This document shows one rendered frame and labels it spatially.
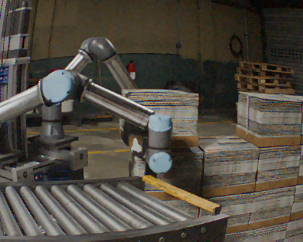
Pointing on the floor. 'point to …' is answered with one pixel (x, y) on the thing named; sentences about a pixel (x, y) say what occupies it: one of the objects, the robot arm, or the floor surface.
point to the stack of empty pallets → (260, 70)
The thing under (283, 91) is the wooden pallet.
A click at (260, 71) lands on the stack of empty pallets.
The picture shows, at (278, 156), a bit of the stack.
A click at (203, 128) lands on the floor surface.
